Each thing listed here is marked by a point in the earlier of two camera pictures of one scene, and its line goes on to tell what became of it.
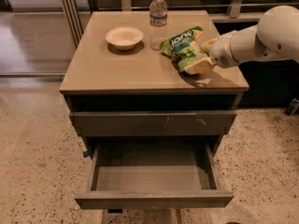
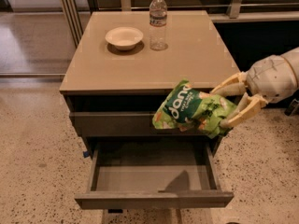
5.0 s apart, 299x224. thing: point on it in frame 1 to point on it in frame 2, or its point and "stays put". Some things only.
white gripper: (220, 53) to (270, 78)
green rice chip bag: (184, 48) to (189, 108)
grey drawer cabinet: (149, 130) stays put
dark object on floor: (292, 108) stays put
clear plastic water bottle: (158, 21) stays put
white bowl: (124, 37) stays put
